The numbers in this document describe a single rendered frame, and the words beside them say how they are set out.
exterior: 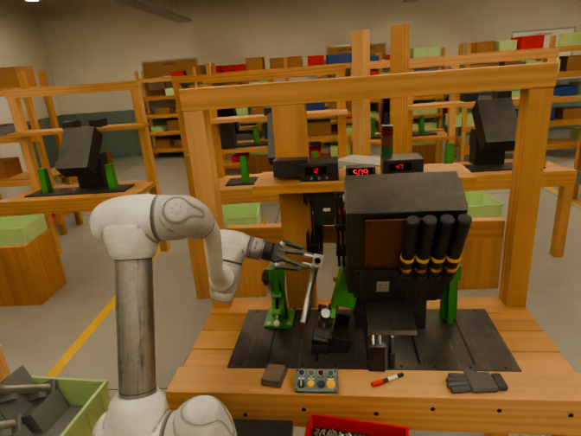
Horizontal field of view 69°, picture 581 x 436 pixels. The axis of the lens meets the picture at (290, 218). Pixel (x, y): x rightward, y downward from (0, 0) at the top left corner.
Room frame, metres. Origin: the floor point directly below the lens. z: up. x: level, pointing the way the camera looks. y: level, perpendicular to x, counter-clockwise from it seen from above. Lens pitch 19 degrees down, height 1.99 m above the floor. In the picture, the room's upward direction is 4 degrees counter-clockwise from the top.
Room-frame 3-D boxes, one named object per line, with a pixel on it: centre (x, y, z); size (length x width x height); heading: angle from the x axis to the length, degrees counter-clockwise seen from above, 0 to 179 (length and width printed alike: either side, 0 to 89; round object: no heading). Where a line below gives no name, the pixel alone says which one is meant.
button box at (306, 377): (1.25, -0.05, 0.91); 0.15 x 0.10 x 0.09; 82
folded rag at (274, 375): (1.30, 0.10, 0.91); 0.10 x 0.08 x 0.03; 162
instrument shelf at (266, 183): (1.77, -0.31, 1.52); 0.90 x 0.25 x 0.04; 82
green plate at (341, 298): (1.47, -0.20, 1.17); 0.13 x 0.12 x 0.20; 82
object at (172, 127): (11.20, 2.06, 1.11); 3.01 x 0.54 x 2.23; 85
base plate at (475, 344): (1.52, -0.28, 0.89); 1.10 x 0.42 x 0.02; 82
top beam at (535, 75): (1.81, -0.32, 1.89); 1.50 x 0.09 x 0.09; 82
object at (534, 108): (1.81, -0.32, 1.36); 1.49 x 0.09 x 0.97; 82
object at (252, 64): (8.61, -0.15, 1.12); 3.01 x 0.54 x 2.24; 85
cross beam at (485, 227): (1.88, -0.33, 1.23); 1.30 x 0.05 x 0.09; 82
